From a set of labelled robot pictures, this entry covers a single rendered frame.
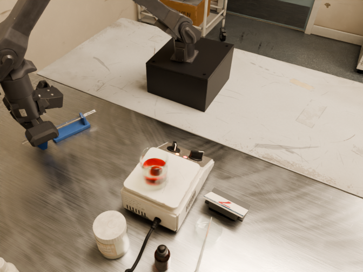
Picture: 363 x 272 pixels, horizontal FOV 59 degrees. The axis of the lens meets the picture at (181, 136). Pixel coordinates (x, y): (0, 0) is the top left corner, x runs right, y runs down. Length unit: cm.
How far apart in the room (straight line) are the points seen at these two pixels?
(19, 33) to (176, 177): 41
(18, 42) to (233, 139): 54
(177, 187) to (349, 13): 306
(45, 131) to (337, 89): 86
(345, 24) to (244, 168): 288
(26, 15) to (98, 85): 41
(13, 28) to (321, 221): 72
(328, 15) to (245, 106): 265
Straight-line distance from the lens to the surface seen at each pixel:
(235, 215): 68
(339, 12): 352
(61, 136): 87
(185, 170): 65
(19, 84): 74
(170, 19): 83
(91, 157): 82
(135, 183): 64
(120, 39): 128
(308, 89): 109
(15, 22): 70
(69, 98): 100
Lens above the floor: 150
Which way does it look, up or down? 45 degrees down
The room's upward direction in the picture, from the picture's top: 2 degrees clockwise
